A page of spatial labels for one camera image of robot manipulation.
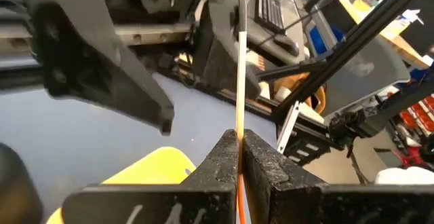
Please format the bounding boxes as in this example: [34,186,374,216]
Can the grey desk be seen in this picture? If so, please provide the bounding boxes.
[245,0,308,66]

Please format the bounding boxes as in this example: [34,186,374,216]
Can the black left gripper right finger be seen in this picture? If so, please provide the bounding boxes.
[242,128,434,224]

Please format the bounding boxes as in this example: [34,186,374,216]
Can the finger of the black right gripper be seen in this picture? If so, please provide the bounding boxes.
[30,0,176,136]
[192,0,262,101]

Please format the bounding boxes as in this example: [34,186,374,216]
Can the white rounded object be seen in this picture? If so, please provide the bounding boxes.
[374,166,434,186]

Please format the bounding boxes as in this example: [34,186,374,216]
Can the orange handled utensil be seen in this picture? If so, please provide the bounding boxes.
[233,0,250,224]

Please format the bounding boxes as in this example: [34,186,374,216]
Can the black computer keyboard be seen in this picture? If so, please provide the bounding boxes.
[254,0,286,35]

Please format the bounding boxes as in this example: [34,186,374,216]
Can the black computer mouse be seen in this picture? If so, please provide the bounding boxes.
[272,33,301,58]

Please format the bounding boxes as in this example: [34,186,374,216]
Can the black aluminium table frame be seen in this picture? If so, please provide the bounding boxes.
[256,0,434,170]

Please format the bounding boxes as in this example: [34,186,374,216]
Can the red parts bins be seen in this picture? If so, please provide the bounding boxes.
[399,94,434,134]

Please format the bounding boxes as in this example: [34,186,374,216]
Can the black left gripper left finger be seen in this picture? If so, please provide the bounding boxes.
[62,128,240,224]

